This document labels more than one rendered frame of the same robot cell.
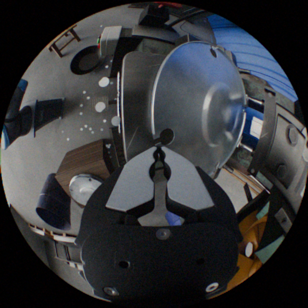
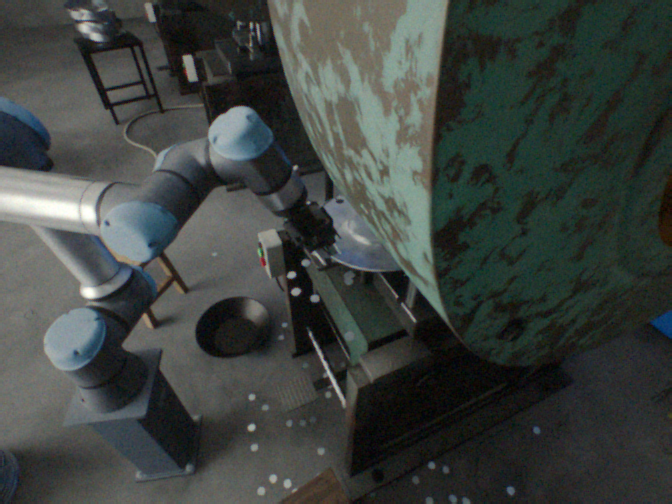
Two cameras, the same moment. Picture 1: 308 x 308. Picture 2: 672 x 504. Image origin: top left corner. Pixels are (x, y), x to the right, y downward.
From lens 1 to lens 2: 0.75 m
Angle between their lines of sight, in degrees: 72
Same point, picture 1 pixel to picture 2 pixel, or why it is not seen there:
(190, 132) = (348, 244)
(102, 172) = not seen: outside the picture
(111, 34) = (272, 240)
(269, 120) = not seen: hidden behind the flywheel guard
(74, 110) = (234, 442)
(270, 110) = not seen: hidden behind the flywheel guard
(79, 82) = (232, 379)
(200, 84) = (339, 224)
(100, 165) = (326, 489)
